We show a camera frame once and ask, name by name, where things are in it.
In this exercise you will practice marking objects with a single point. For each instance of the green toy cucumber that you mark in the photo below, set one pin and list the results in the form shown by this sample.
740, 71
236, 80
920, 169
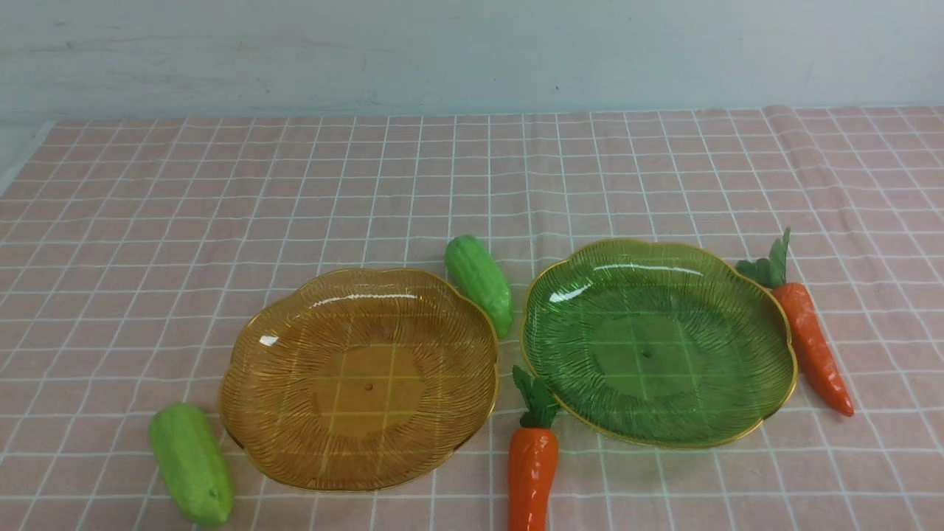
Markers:
191, 464
480, 279

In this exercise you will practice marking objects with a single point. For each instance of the orange toy carrot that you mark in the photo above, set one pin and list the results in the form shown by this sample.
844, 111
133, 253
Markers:
815, 358
532, 456

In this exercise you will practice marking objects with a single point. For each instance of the amber plastic plate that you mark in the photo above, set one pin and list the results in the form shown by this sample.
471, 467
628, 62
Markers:
361, 379

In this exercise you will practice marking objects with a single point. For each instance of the green plastic plate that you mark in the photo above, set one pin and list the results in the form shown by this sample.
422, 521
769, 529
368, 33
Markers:
658, 343

